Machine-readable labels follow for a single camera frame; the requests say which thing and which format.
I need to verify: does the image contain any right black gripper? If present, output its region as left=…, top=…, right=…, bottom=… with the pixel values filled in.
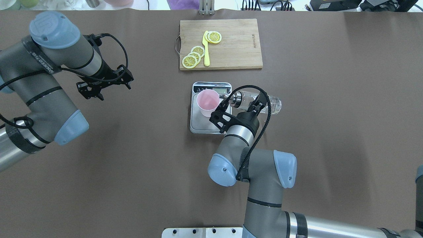
left=210, top=92, right=269, bottom=137

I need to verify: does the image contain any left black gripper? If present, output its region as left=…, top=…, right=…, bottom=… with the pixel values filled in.
left=76, top=61, right=134, bottom=101

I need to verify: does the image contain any clear glass sauce bottle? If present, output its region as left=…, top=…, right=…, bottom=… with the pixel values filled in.
left=219, top=91, right=282, bottom=115

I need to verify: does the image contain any pink plastic cup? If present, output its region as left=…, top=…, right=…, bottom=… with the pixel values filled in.
left=196, top=89, right=220, bottom=117

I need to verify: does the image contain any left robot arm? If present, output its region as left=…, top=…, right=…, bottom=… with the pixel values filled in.
left=1, top=11, right=134, bottom=171

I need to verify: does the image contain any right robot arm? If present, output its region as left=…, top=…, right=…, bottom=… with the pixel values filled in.
left=208, top=93, right=422, bottom=238

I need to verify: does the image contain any silver kitchen scale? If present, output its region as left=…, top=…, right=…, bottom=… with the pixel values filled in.
left=189, top=82, right=232, bottom=134

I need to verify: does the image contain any yellow plastic knife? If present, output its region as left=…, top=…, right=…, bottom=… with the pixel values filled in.
left=202, top=30, right=210, bottom=67

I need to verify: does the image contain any wooden cutting board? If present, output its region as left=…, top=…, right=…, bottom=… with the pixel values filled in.
left=179, top=19, right=263, bottom=70

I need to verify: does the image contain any lemon slice toy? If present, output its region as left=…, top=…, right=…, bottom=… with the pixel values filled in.
left=191, top=46, right=205, bottom=57
left=206, top=31, right=222, bottom=44
left=187, top=52, right=202, bottom=66
left=181, top=55, right=199, bottom=69

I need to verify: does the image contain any pink bowl with ice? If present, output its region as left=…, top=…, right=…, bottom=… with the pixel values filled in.
left=104, top=0, right=134, bottom=7

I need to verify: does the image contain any purple cloth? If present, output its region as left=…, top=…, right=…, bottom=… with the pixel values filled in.
left=167, top=0, right=200, bottom=10

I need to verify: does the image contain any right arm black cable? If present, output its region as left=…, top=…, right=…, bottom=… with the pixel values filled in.
left=219, top=85, right=272, bottom=180

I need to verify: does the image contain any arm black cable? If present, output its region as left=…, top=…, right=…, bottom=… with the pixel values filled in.
left=0, top=33, right=129, bottom=129
left=219, top=85, right=272, bottom=180

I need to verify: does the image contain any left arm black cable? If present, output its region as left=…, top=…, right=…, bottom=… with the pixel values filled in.
left=0, top=33, right=129, bottom=129

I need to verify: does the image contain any aluminium frame post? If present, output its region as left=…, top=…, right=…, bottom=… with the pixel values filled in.
left=199, top=0, right=215, bottom=15

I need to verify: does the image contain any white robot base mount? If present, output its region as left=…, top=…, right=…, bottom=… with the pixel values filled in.
left=161, top=227, right=243, bottom=238

